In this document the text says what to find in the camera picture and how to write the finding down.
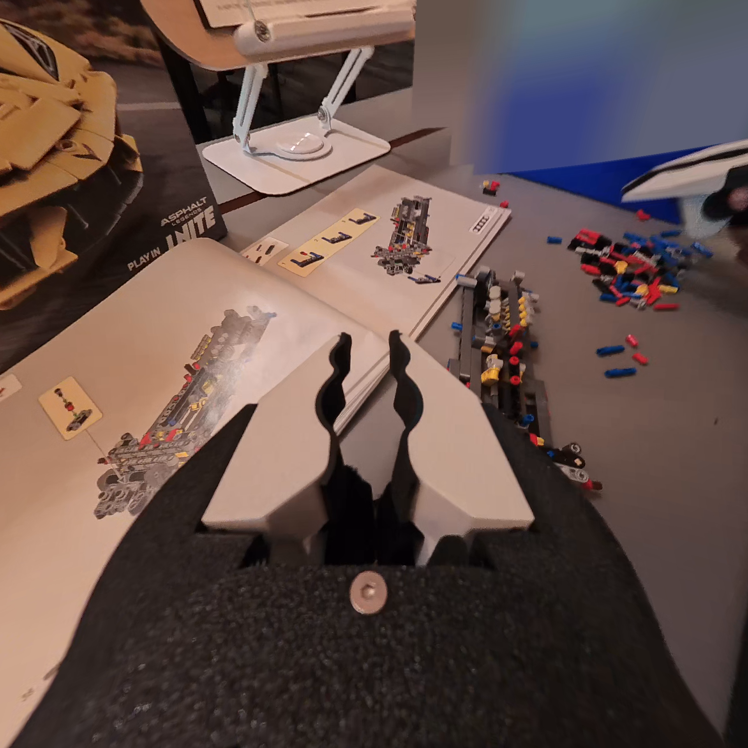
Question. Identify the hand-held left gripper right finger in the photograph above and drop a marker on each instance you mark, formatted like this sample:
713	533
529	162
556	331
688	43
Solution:
473	467

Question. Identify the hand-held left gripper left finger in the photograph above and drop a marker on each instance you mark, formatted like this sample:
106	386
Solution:
263	467

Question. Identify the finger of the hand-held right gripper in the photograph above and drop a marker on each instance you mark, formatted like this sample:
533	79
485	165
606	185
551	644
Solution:
689	182
707	155

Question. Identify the pile of mixed lego pieces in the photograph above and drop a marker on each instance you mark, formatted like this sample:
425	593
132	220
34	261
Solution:
631	263

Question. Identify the long lego chassis assembly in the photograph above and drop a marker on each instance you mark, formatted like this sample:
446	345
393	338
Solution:
508	374

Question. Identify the small red yellow lego cluster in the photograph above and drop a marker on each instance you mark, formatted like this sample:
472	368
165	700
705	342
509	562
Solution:
491	187

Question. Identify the thick open lego instruction booklet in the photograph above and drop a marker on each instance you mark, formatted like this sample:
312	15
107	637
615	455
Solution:
117	327

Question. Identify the lego box with yellow car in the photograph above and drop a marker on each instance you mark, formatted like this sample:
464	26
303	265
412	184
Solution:
87	234

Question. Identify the person's right hand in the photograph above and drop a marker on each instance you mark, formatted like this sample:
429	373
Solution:
739	198

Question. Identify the blue plastic bin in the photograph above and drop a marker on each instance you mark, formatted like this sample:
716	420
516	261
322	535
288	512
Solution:
584	182

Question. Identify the printed paper sheet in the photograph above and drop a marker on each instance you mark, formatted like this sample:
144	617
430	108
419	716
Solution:
263	9

